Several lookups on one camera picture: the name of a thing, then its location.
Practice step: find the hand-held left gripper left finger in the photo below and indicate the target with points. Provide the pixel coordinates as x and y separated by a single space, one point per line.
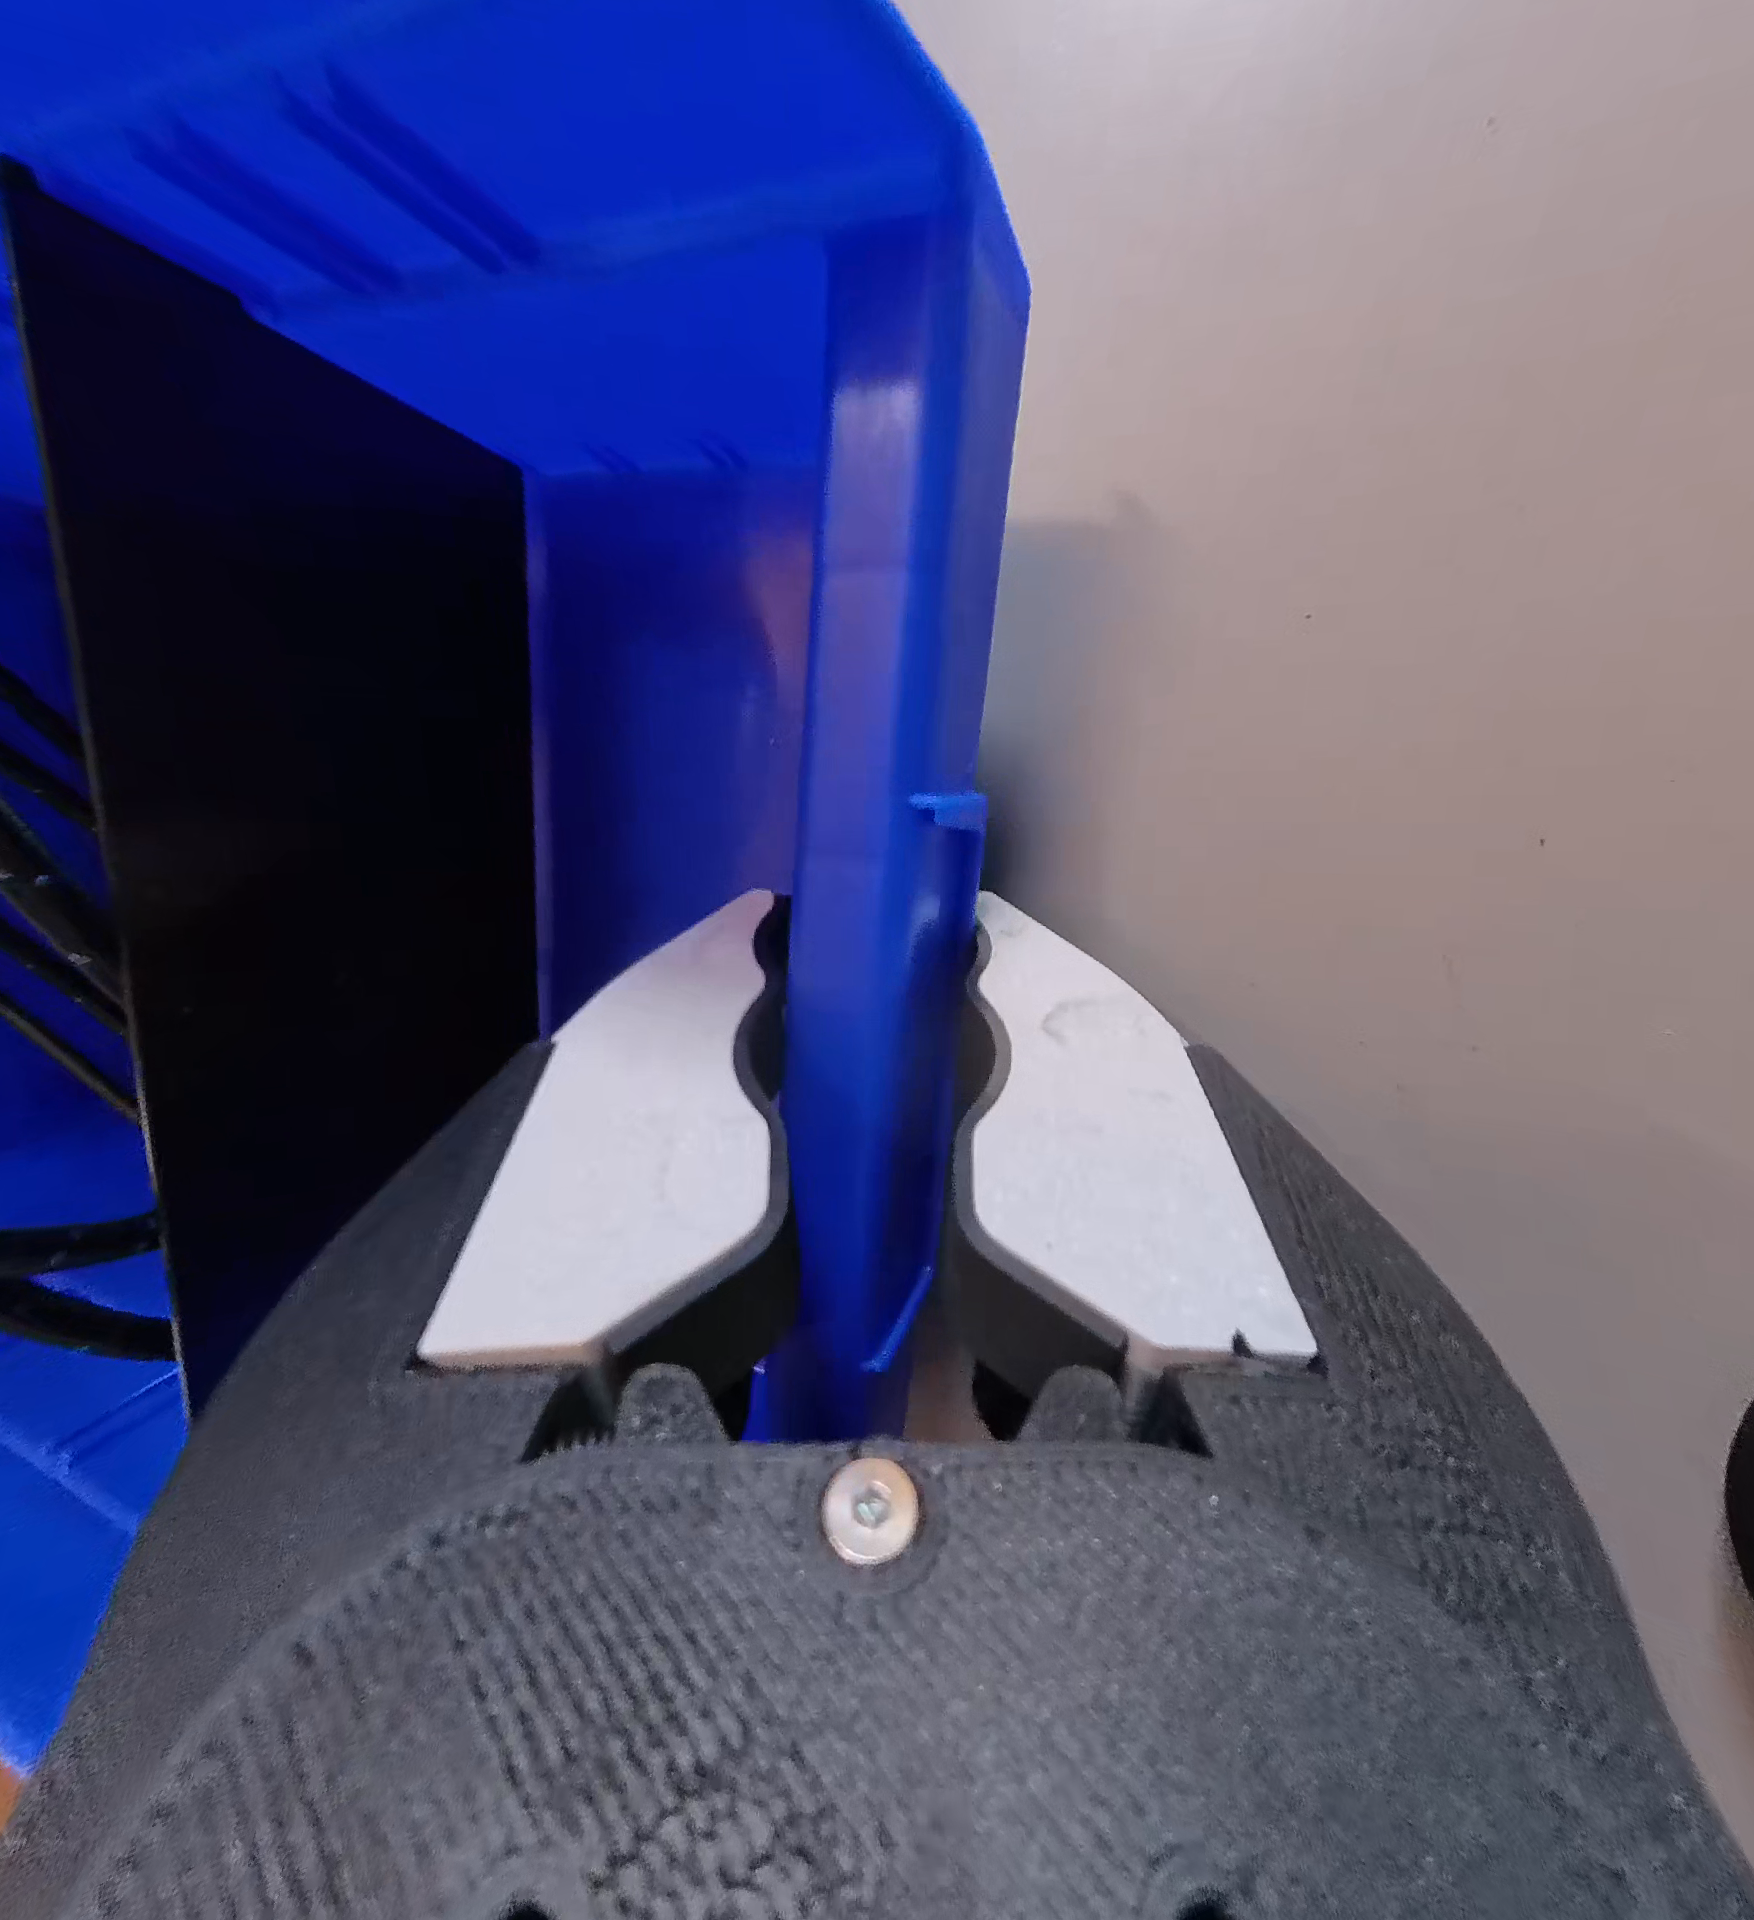
623 1170

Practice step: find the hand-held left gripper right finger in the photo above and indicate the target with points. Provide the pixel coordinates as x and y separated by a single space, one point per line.
1116 1170

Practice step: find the blue plastic bin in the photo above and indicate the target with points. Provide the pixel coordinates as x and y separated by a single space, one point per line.
413 134

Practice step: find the black bin divider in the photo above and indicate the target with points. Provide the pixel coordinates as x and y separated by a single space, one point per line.
295 750

